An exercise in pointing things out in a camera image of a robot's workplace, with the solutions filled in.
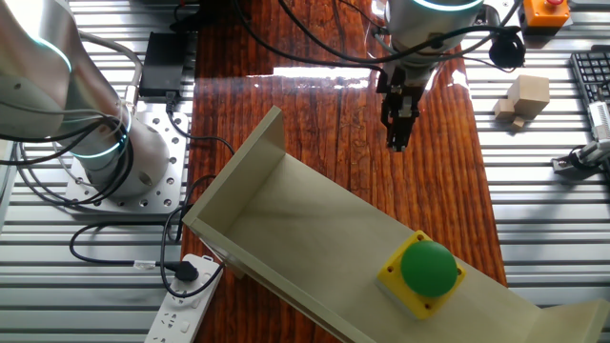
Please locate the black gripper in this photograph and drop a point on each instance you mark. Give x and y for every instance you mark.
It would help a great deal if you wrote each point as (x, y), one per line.
(400, 86)

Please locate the green push button yellow box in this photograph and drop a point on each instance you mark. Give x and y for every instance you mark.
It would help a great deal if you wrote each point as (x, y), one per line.
(429, 269)

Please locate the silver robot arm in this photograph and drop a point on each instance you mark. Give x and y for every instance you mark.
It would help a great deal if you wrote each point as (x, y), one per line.
(38, 71)

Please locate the beige wooden shelf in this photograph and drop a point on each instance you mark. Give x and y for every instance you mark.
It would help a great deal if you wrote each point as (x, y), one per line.
(310, 224)

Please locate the glossy wood grain board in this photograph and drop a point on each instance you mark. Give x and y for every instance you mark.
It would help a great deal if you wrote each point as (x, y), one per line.
(333, 124)

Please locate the medium wooden block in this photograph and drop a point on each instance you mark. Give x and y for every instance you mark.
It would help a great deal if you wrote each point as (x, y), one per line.
(502, 109)

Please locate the tiny wooden block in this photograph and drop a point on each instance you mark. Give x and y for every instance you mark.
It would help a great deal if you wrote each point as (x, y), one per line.
(518, 123)

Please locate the orange emergency stop box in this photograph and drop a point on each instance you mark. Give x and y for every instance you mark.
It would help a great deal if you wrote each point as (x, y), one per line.
(545, 14)

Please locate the black keyboard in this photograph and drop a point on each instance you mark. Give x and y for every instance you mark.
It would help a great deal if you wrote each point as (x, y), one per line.
(591, 71)

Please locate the black power adapter brick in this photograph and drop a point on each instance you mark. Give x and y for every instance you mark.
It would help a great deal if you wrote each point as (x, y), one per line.
(162, 64)

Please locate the white power strip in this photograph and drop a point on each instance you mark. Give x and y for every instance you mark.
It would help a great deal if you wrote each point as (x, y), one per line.
(181, 309)

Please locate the small grey camera on mount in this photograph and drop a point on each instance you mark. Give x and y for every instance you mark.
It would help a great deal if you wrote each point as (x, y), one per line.
(586, 157)

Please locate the silver depth camera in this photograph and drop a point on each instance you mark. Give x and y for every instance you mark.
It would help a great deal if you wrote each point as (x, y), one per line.
(600, 119)

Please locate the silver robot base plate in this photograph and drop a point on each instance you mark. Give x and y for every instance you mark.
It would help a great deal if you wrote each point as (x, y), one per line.
(176, 124)

